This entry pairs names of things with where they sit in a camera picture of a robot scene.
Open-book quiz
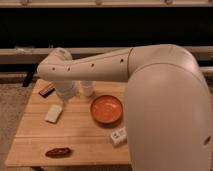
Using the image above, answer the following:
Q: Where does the red brown snack packet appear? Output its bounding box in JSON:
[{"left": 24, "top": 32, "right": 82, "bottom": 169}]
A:
[{"left": 45, "top": 148, "right": 71, "bottom": 158}]

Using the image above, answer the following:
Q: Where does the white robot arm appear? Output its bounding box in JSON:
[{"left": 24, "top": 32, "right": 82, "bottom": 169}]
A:
[{"left": 37, "top": 44, "right": 213, "bottom": 171}]

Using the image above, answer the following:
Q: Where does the orange bowl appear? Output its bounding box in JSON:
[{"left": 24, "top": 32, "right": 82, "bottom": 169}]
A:
[{"left": 90, "top": 95, "right": 123, "bottom": 124}]

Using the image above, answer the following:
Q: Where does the white plastic bottle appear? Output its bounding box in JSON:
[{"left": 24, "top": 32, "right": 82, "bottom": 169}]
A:
[{"left": 110, "top": 128, "right": 127, "bottom": 146}]

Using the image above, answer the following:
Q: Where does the dark chocolate bar packet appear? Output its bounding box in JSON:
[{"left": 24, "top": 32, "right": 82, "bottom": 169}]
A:
[{"left": 39, "top": 83, "right": 55, "bottom": 98}]

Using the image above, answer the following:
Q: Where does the wooden table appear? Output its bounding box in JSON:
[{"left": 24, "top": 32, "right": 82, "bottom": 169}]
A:
[{"left": 5, "top": 80, "right": 130, "bottom": 167}]

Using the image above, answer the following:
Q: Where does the white sponge block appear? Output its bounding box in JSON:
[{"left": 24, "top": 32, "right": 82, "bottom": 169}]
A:
[{"left": 45, "top": 104, "right": 63, "bottom": 123}]

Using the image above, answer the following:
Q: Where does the grey horizontal rail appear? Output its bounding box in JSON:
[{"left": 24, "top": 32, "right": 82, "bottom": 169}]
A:
[{"left": 0, "top": 46, "right": 213, "bottom": 64}]

